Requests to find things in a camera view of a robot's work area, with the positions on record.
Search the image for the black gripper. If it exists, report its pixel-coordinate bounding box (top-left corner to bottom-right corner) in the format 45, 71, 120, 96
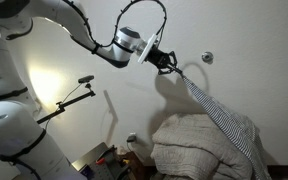
146, 45, 184, 76

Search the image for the grey white striped garment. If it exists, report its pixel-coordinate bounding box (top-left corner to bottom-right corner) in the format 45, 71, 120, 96
180, 73, 273, 180

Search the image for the beige quilted blanket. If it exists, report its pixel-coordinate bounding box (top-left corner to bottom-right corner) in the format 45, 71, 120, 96
149, 112, 262, 180

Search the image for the black webcam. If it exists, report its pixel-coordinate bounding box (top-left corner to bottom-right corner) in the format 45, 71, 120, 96
77, 74, 95, 84

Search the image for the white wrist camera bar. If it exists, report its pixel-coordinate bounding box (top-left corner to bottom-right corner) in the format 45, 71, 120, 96
137, 33, 160, 65

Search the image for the round metal wall knob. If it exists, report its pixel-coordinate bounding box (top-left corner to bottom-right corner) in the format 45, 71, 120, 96
201, 51, 215, 65

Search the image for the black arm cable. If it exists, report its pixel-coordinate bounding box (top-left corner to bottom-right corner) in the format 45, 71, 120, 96
62, 0, 168, 48

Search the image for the wall outlet adapter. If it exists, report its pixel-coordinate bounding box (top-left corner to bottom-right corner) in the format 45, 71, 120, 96
126, 132, 138, 144

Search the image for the thin webcam cable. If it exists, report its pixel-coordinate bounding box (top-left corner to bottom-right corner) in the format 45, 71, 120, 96
43, 82, 85, 133

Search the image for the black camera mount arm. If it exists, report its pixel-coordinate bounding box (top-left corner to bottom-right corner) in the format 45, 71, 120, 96
35, 83, 97, 126

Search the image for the red handled bar clamp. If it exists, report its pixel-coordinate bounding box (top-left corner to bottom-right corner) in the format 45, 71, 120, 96
95, 157, 108, 166

